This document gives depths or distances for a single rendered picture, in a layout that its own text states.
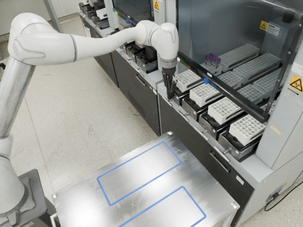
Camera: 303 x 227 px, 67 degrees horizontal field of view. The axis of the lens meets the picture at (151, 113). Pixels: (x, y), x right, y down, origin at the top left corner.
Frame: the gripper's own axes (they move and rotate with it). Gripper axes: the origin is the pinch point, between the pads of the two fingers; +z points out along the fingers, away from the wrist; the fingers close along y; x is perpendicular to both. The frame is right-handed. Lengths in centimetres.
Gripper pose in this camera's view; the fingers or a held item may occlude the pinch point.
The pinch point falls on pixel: (169, 93)
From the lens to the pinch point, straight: 135.3
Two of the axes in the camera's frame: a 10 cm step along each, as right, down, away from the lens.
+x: -8.6, 4.2, -3.0
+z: 0.8, 6.9, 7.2
